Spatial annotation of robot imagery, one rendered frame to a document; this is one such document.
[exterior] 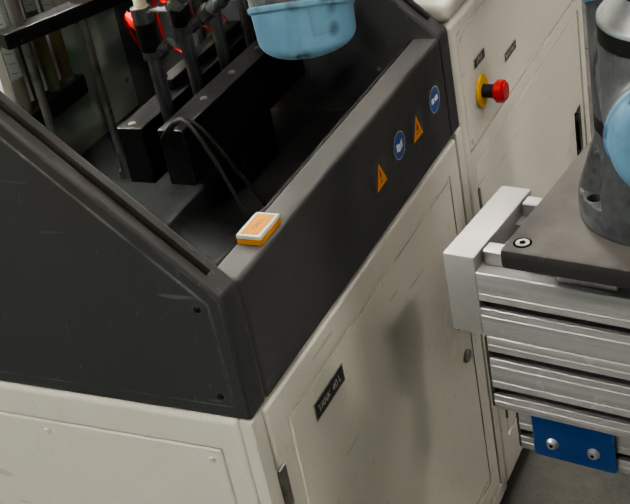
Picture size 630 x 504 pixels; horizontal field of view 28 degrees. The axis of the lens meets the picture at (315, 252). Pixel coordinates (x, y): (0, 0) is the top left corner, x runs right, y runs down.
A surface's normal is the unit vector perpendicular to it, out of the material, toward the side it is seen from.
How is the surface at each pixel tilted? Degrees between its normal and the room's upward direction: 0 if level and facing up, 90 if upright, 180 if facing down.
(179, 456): 90
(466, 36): 90
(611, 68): 90
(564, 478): 0
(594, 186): 90
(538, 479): 0
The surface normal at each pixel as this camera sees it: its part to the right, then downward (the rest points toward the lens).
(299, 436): 0.90, 0.08
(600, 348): -0.52, 0.51
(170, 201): -0.18, -0.84
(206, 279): 0.48, -0.56
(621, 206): -0.69, 0.21
